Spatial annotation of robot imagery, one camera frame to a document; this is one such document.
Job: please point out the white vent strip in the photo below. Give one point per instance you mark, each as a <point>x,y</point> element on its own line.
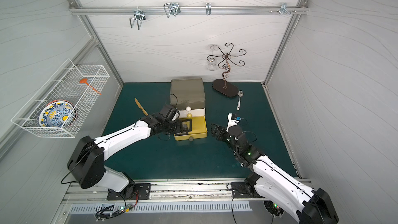
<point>166,207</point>

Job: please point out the white wire basket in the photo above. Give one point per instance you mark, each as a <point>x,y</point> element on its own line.
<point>63,85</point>

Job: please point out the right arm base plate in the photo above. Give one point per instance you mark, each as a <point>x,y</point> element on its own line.
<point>242,190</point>

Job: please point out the metal double hook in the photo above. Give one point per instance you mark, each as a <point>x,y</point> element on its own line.
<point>137,20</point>
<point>171,9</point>

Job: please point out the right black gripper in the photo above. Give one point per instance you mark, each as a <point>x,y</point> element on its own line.
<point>224,134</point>

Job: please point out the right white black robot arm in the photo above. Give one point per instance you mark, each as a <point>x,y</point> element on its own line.
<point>303,203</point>

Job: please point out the aluminium top rail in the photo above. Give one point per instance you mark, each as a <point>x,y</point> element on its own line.
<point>185,10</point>

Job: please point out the metal single hook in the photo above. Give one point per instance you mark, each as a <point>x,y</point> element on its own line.
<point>208,9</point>

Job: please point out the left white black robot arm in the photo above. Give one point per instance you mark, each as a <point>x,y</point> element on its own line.
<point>87,163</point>

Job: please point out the three-tier drawer cabinet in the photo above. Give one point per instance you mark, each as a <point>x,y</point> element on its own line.
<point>188,96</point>

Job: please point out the hello kitty metal spoon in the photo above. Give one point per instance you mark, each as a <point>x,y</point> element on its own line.
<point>240,95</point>

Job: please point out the black brooch box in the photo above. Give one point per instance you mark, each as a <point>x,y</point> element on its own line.
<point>186,125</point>

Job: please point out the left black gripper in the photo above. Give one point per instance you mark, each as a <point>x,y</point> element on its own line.
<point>175,126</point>

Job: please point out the yellow plastic knife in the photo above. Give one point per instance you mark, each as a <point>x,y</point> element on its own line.
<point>140,107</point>

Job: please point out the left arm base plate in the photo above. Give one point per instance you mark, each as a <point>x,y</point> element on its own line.
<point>140,191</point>

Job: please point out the clear wine glass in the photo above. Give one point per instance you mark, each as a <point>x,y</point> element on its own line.
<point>212,58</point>

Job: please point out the blue yellow patterned plate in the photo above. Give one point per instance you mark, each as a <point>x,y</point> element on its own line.
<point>56,114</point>

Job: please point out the brown metal jewelry stand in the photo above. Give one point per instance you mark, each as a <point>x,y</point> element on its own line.
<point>222,85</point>

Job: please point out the orange plastic spoon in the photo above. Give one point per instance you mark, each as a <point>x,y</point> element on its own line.
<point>85,81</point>

